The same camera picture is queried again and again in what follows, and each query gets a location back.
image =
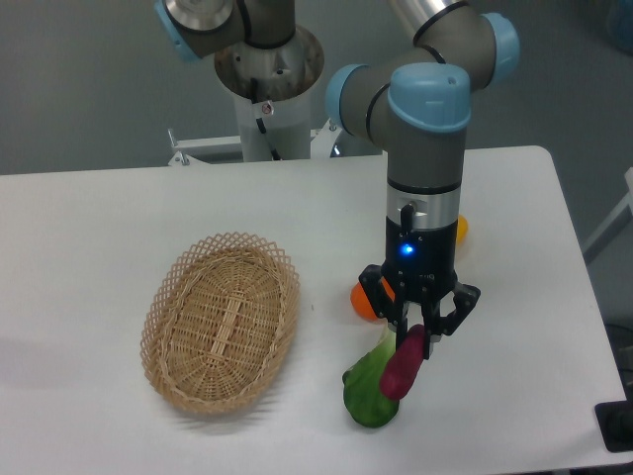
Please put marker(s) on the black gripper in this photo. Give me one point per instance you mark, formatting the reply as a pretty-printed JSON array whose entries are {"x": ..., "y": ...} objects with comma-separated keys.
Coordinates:
[{"x": 425, "y": 260}]

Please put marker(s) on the purple red sweet potato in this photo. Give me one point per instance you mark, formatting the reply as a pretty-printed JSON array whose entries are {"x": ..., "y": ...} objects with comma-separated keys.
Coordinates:
[{"x": 402, "y": 368}]

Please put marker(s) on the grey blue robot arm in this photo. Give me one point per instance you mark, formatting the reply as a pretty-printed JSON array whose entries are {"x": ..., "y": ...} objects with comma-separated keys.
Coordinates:
[{"x": 415, "y": 107}]

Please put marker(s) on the woven wicker basket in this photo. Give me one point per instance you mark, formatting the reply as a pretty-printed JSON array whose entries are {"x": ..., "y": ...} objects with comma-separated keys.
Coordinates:
[{"x": 221, "y": 323}]

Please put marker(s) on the orange fruit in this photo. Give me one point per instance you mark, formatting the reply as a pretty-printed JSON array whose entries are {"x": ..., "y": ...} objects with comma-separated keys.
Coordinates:
[{"x": 360, "y": 302}]

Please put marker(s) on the yellow fruit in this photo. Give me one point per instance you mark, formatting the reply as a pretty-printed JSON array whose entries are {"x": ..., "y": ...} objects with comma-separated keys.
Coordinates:
[{"x": 462, "y": 229}]

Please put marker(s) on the green leafy vegetable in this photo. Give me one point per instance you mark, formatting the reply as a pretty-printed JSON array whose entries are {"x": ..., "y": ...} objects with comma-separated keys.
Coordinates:
[{"x": 362, "y": 396}]

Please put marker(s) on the black device at table edge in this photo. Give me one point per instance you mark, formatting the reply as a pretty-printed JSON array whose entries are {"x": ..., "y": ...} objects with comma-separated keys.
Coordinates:
[{"x": 615, "y": 424}]

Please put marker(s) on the white furniture leg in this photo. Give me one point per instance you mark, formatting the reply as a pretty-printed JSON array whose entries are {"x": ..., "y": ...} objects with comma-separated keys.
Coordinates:
[{"x": 611, "y": 226}]

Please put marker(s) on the white metal base frame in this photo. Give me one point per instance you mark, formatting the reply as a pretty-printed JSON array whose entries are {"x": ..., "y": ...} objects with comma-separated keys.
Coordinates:
[{"x": 330, "y": 141}]

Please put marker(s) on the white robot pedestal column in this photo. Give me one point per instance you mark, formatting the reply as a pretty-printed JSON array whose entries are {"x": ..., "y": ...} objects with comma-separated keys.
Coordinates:
[{"x": 271, "y": 88}]

